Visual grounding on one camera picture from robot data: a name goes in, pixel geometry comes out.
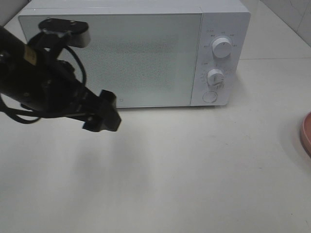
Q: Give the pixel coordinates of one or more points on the pink round plate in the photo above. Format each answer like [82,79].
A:
[305,133]

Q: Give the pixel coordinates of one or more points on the round door release button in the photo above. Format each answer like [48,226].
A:
[210,97]

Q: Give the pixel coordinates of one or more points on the white microwave oven body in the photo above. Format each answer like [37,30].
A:
[228,18]

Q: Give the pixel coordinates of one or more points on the white microwave knob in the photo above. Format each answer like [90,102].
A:
[221,47]
[215,77]

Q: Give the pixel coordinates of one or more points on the white microwave door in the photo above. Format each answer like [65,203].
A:
[146,60]

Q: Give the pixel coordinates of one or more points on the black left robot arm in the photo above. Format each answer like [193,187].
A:
[17,67]

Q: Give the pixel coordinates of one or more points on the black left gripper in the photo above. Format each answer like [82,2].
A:
[61,90]

